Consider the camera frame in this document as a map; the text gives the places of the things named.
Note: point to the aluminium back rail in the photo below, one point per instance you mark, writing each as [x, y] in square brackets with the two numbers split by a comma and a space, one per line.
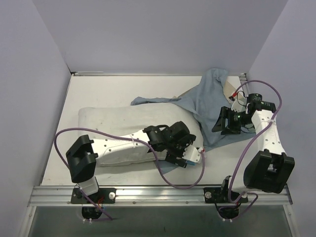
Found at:
[87, 74]

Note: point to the aluminium front rail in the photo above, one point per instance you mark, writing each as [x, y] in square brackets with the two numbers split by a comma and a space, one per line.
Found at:
[144, 196]

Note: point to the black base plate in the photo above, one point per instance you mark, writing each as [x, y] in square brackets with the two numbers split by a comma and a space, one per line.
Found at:
[220, 194]
[103, 196]

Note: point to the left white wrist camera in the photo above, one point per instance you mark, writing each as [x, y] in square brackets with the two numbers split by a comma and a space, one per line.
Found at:
[192, 154]

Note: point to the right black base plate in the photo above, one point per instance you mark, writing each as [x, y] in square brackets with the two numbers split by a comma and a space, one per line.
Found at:
[220, 194]

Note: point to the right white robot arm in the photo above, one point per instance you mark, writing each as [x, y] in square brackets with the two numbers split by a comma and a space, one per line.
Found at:
[270, 168]

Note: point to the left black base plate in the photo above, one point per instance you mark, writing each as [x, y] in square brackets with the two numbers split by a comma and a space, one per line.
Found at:
[103, 196]

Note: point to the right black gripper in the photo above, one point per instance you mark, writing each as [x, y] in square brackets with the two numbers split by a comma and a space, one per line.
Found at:
[228, 121]

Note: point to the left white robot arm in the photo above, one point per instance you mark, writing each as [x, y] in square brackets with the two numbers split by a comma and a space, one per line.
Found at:
[86, 154]

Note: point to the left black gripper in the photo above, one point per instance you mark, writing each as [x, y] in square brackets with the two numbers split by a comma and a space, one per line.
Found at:
[176, 153]

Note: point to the white pillow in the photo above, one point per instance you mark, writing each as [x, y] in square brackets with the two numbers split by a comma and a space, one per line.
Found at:
[126, 120]

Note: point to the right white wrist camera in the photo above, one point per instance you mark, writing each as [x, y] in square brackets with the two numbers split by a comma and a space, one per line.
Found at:
[238, 103]

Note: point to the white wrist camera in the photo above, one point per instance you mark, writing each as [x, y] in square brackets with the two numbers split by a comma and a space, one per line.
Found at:
[192, 154]
[238, 103]

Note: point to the blue pillowcase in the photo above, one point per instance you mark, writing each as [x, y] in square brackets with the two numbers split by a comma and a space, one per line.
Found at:
[204, 101]

